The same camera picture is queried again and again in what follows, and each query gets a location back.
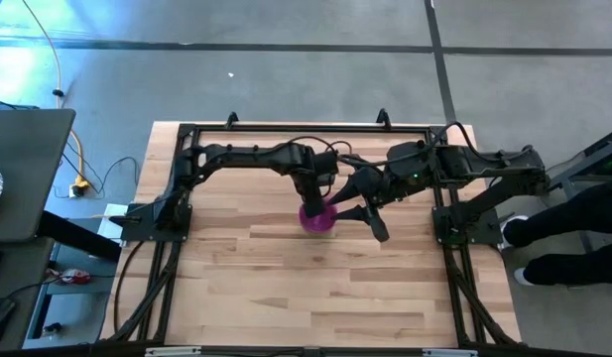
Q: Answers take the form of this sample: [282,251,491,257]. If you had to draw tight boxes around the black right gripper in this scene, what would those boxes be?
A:
[326,165,412,244]

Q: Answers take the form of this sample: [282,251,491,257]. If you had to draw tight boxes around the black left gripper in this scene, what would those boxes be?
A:
[291,167,334,218]

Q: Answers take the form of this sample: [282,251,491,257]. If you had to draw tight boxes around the purple plastic bowl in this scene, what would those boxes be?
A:
[298,196,339,235]

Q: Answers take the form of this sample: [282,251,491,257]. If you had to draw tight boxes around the person's white shoe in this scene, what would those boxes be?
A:
[498,213,530,249]
[511,267,535,288]

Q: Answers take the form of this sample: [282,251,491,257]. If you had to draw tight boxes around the white strip label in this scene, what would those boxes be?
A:
[422,348,479,357]
[144,346,202,357]

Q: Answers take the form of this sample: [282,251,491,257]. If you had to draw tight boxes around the white box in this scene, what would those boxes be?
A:
[95,201,131,245]

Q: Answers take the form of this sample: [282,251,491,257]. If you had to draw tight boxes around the person's leg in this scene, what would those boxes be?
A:
[503,178,612,248]
[522,242,612,288]

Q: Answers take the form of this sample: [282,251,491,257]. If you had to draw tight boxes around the yellow power plug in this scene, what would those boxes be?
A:
[68,176,92,199]

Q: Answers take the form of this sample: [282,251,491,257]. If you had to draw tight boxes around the black desk beam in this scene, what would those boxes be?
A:
[36,210,123,263]

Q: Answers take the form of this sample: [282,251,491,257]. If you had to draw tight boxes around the black metal stand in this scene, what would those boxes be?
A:
[546,126,612,199]

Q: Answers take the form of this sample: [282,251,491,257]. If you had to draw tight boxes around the small red object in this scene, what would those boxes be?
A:
[61,269,92,286]

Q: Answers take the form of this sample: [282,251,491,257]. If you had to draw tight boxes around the grey low shelf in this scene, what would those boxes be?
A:
[23,242,119,350]

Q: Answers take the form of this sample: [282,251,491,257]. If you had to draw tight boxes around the grey desk top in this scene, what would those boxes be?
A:
[0,108,76,244]

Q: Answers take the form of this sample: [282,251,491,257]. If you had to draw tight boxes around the dark grey side table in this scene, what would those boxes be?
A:
[0,236,57,351]

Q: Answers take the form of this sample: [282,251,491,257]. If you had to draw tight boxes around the black computer mouse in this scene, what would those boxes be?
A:
[0,296,18,338]

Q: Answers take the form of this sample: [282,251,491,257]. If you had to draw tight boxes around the black metal table frame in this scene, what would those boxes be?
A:
[99,122,524,348]

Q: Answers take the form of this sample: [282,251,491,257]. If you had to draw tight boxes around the thin black cable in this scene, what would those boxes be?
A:
[61,141,144,199]

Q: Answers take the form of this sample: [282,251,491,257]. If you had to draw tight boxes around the thick black cable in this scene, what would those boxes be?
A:
[113,239,148,334]

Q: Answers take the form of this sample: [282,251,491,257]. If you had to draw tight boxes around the yellow power cable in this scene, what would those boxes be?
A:
[68,127,87,182]

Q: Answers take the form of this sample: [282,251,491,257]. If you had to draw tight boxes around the white floor cable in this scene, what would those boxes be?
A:
[21,0,64,109]

